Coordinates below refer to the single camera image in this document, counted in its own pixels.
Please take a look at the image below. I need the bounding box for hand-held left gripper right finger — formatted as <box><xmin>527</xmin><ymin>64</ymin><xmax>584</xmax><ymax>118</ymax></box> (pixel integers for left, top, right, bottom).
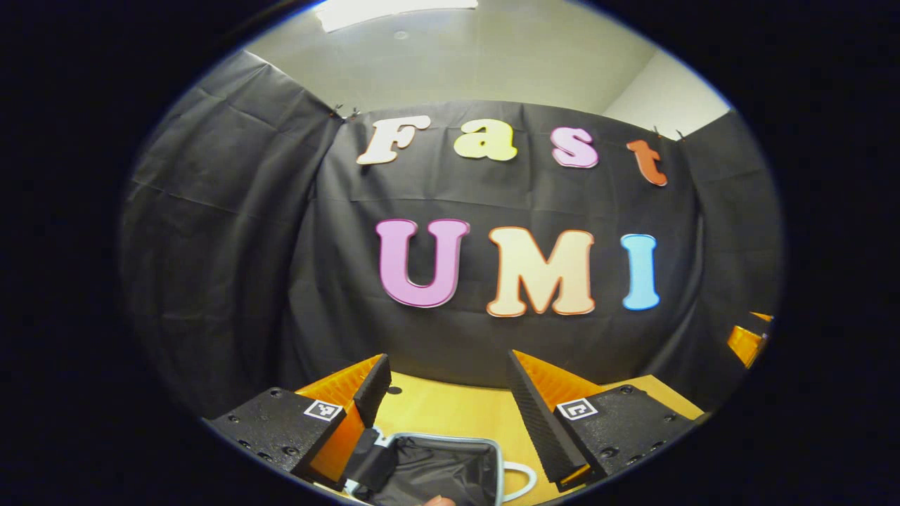
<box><xmin>506</xmin><ymin>349</ymin><xmax>705</xmax><ymax>493</ymax></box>

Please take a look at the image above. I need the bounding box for white suitcase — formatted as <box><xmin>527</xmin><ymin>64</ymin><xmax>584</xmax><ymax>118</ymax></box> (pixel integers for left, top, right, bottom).
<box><xmin>348</xmin><ymin>427</ymin><xmax>539</xmax><ymax>506</ymax></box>

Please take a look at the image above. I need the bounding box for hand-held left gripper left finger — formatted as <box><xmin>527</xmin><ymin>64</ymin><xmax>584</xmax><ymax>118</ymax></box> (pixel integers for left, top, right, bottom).
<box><xmin>204</xmin><ymin>353</ymin><xmax>392</xmax><ymax>491</ymax></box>

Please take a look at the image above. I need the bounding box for black backdrop cloth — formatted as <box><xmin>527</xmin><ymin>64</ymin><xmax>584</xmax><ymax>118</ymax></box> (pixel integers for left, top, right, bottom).
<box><xmin>120</xmin><ymin>49</ymin><xmax>785</xmax><ymax>422</ymax></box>

